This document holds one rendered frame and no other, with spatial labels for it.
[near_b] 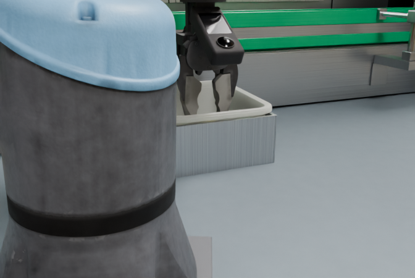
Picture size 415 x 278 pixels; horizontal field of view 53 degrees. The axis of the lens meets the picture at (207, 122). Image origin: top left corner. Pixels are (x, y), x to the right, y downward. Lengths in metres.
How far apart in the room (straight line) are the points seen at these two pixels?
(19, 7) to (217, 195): 0.39
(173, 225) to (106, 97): 0.11
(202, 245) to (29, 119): 0.22
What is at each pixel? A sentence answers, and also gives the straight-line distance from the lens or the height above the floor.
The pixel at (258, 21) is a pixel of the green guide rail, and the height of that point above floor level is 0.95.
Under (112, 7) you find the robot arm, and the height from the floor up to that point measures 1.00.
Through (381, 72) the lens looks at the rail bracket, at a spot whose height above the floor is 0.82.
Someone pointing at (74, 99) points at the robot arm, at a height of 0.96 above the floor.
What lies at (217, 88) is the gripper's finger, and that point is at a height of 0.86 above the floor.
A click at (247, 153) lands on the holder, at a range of 0.65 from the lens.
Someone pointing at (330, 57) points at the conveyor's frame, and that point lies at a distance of 1.03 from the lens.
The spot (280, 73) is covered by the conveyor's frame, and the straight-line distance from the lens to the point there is 0.96.
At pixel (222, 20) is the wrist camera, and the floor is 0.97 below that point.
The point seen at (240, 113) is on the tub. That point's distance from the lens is 0.62.
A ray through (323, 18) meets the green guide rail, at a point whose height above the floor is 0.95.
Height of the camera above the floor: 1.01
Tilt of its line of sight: 18 degrees down
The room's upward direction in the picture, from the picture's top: straight up
